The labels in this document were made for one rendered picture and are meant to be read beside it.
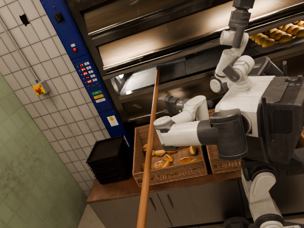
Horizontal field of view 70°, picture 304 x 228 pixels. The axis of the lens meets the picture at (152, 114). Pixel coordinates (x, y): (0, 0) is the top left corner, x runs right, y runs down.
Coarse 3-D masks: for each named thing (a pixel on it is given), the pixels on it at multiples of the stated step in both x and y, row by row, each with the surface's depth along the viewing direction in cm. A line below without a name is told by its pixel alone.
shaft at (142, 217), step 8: (152, 104) 146; (152, 112) 136; (152, 120) 128; (152, 128) 120; (152, 136) 115; (152, 144) 109; (144, 168) 95; (144, 176) 90; (144, 184) 86; (144, 192) 83; (144, 200) 80; (144, 208) 77; (144, 216) 75; (144, 224) 72
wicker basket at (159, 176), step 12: (144, 132) 199; (156, 132) 197; (144, 144) 202; (156, 144) 200; (144, 156) 202; (156, 156) 197; (180, 156) 186; (192, 156) 181; (168, 168) 159; (180, 168) 159; (192, 168) 158; (204, 168) 165; (156, 180) 166; (168, 180) 166
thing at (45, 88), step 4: (44, 80) 185; (36, 84) 181; (40, 84) 180; (44, 84) 184; (36, 88) 183; (40, 88) 182; (44, 88) 183; (48, 88) 188; (36, 92) 185; (40, 92) 184; (44, 92) 184
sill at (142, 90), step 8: (280, 48) 162; (288, 48) 157; (296, 48) 156; (256, 56) 164; (264, 56) 161; (272, 56) 160; (200, 72) 173; (208, 72) 170; (168, 80) 182; (176, 80) 176; (184, 80) 175; (192, 80) 175; (144, 88) 184; (152, 88) 181; (160, 88) 181; (120, 96) 188; (128, 96) 187
